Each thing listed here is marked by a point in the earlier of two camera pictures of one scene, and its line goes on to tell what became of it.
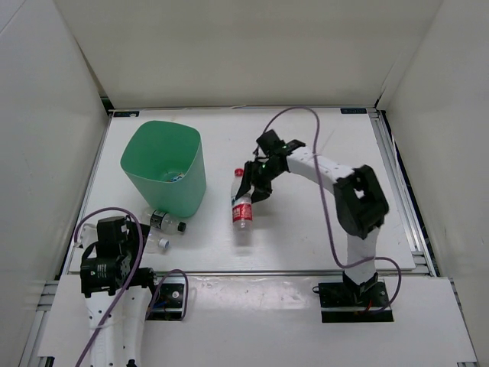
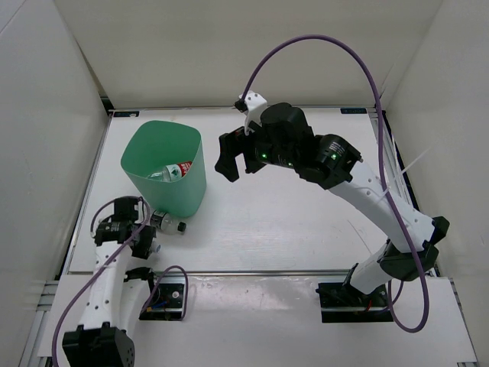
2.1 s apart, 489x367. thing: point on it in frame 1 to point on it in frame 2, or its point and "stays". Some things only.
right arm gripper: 249,178 to 231,146
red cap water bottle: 242,212 to 171,173
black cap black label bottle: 166,222 stays
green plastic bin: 165,164 stays
